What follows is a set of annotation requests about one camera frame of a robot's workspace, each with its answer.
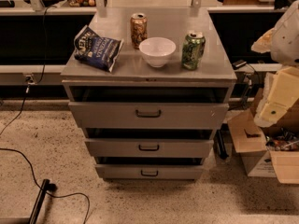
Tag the grey bottom drawer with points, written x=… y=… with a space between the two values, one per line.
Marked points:
x=117 y=171

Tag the grey drawer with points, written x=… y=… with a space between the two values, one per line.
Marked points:
x=149 y=148
x=148 y=115
x=117 y=171

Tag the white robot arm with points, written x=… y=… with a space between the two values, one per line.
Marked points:
x=281 y=90

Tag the grey drawer cabinet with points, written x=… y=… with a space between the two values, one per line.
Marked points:
x=132 y=80

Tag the grey top drawer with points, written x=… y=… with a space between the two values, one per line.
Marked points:
x=148 y=115

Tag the grey middle drawer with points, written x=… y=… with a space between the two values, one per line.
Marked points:
x=149 y=148

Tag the white bowl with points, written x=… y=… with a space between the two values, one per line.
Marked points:
x=157 y=51

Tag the green soda can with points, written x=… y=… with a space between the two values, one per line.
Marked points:
x=193 y=50

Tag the blue chip bag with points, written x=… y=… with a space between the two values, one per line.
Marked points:
x=95 y=50

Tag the orange soda can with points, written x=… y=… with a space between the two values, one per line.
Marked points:
x=138 y=25

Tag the small black device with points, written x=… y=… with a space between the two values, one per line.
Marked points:
x=238 y=64

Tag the cardboard box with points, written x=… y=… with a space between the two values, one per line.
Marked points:
x=250 y=142

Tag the black metal floor stand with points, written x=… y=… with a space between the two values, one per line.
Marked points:
x=46 y=187

